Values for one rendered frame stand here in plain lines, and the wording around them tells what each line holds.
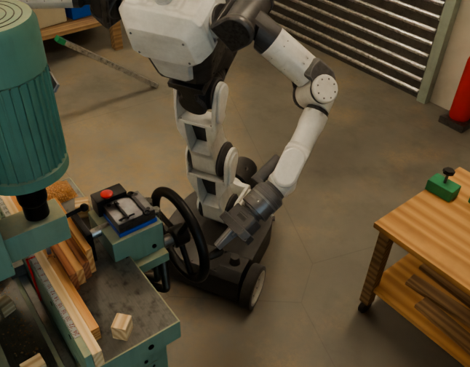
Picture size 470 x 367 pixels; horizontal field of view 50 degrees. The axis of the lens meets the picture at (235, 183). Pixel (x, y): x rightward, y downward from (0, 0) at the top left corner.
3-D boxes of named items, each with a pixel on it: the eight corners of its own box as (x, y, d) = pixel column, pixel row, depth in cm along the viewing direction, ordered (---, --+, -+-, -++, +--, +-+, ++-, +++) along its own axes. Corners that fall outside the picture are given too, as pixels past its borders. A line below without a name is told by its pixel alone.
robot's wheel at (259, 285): (234, 309, 208) (246, 304, 227) (245, 314, 206) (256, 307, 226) (248, 263, 208) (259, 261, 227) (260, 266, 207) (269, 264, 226)
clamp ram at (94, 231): (121, 250, 123) (116, 223, 117) (92, 263, 120) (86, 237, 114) (104, 228, 129) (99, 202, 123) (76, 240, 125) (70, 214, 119)
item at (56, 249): (80, 288, 114) (76, 272, 111) (73, 292, 114) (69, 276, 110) (51, 242, 125) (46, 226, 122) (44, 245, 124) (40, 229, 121)
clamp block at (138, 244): (166, 248, 129) (164, 223, 123) (117, 271, 122) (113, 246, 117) (137, 215, 138) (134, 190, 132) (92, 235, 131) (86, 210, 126)
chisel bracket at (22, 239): (73, 242, 114) (66, 215, 108) (10, 270, 107) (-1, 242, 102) (60, 223, 118) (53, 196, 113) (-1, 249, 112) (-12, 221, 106)
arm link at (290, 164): (290, 196, 140) (311, 154, 142) (292, 190, 131) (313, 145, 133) (269, 187, 141) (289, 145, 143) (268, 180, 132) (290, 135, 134)
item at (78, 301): (102, 338, 105) (99, 326, 102) (92, 342, 104) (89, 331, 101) (6, 180, 143) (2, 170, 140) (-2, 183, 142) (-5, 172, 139)
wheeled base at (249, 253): (201, 188, 277) (201, 139, 256) (291, 217, 262) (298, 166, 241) (140, 270, 232) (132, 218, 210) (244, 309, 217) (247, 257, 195)
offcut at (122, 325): (118, 324, 108) (116, 312, 105) (133, 326, 107) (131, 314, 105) (113, 338, 105) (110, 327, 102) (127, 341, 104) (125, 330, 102)
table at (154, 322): (217, 317, 117) (217, 301, 113) (94, 390, 102) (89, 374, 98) (102, 180, 153) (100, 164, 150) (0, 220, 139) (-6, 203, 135)
